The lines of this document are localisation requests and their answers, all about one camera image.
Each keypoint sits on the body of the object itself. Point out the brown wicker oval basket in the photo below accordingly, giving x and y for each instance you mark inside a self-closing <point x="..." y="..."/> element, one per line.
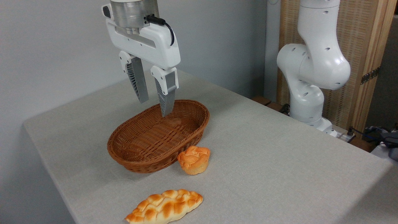
<point x="149" y="137"/>

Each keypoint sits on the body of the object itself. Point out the wooden rattan folding screen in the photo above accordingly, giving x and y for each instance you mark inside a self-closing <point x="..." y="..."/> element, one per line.
<point x="357" y="37"/>

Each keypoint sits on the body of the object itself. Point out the dark metal hinge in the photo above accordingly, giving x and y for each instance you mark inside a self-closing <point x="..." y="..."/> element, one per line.
<point x="370" y="75"/>

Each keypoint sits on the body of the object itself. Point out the muffin shaped bread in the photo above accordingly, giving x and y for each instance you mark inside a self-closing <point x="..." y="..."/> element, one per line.
<point x="194" y="160"/>

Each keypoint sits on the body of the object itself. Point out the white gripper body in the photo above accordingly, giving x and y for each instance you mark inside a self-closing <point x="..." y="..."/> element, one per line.
<point x="161" y="46"/>

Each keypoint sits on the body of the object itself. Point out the grey background object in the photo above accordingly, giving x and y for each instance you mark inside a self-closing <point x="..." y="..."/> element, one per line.
<point x="392" y="146"/>

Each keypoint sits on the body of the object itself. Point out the long braided bread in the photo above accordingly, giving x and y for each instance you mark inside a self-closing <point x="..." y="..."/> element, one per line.
<point x="164" y="207"/>

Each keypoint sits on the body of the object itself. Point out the grey tablecloth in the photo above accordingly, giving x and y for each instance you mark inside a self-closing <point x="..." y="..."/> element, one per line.
<point x="279" y="171"/>

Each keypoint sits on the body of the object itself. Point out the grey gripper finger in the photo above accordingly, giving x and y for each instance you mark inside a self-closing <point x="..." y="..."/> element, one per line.
<point x="168" y="93"/>
<point x="138" y="77"/>

